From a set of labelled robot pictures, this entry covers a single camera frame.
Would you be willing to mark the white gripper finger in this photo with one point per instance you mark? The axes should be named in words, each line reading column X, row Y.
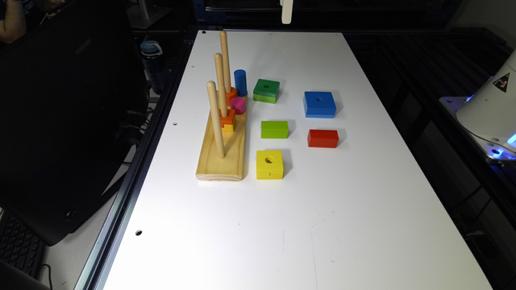
column 286, row 11

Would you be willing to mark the orange block on peg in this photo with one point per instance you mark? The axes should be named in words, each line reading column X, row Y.
column 229, row 119
column 229, row 96

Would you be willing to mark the dark water bottle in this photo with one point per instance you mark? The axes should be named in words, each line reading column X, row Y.
column 154, row 64

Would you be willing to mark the pink cylinder block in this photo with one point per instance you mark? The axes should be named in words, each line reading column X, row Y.
column 238, row 104

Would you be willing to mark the orange block on middle peg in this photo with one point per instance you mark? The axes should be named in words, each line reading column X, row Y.
column 229, row 119

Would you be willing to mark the light green rectangular block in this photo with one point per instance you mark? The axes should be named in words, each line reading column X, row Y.
column 274, row 129

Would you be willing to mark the blue cylinder block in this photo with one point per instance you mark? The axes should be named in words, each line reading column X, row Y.
column 241, row 82

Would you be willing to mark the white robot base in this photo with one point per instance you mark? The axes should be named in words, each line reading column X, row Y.
column 488, row 116

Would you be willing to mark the orange block on rear peg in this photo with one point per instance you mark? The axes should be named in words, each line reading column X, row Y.
column 229, row 96

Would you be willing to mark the green square block with hole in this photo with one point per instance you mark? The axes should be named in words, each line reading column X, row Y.
column 266, row 91

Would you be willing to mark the front wooden peg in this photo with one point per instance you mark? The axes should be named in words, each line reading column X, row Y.
column 215, row 117

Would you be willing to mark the black keyboard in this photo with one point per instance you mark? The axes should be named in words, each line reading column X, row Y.
column 20, row 247

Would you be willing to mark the middle wooden peg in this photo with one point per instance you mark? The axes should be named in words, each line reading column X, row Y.
column 222, row 101

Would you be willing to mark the yellow block under orange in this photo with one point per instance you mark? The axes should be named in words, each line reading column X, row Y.
column 227, row 128

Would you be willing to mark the red rectangular block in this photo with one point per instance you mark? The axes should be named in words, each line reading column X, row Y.
column 323, row 138

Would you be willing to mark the rear wooden peg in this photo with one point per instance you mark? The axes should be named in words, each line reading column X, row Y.
column 226, row 65

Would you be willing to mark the yellow square block with hole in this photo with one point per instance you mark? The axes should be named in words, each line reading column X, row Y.
column 269, row 165

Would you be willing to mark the black Samsung monitor back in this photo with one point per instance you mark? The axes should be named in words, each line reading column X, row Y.
column 73, row 99

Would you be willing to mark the wooden peg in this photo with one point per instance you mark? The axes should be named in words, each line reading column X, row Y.
column 215, row 117
column 226, row 65
column 222, row 101

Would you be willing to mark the blue square block with hole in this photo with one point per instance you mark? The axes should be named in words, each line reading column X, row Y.
column 319, row 104

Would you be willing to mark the wooden peg base board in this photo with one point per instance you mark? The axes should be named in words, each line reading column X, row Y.
column 211, row 166

